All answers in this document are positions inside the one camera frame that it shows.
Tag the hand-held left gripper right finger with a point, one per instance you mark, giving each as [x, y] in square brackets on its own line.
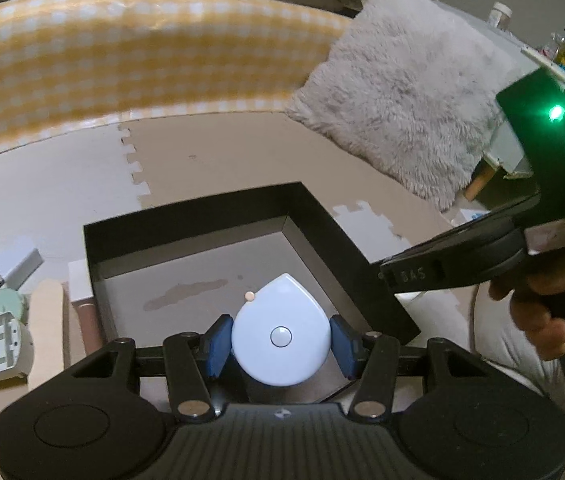
[342, 347]

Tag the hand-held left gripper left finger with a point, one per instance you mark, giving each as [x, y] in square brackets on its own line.
[218, 347]

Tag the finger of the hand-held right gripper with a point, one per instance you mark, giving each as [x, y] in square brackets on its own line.
[412, 275]

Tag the white teardrop tape measure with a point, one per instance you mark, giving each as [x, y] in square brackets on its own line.
[282, 310]

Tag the black cardboard box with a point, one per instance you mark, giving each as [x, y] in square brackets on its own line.
[322, 220]

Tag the white power adapter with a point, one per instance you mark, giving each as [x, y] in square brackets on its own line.
[22, 267]

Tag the green round tape measure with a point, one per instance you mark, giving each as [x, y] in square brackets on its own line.
[10, 305]

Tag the person's right hand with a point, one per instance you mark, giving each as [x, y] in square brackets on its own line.
[537, 322]

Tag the white side table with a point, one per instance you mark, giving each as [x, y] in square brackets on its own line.
[507, 150]

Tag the white and pink box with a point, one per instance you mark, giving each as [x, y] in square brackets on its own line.
[90, 325]

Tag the light grey cloth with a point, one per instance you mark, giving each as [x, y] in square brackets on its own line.
[512, 370]

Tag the white jar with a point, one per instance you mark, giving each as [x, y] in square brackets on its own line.
[499, 14]

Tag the fluffy cream pillow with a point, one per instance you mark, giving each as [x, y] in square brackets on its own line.
[402, 95]

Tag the foam puzzle floor mat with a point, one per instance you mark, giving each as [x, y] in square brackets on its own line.
[237, 150]

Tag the yellow checked cushion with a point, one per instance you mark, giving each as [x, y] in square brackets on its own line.
[137, 50]

